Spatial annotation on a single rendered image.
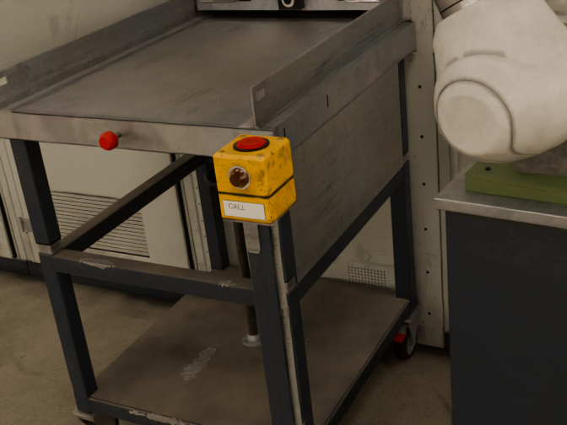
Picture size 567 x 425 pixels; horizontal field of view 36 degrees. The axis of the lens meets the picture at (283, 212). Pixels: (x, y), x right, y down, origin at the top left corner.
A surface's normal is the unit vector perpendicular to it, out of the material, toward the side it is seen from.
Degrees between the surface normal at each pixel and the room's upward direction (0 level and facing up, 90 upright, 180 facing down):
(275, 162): 90
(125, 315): 0
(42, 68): 90
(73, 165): 90
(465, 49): 75
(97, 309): 0
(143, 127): 90
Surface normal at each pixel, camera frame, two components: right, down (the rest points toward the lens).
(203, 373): -0.11, -0.90
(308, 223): 0.89, 0.11
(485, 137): -0.70, 0.40
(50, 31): 0.71, 0.23
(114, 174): -0.44, 0.42
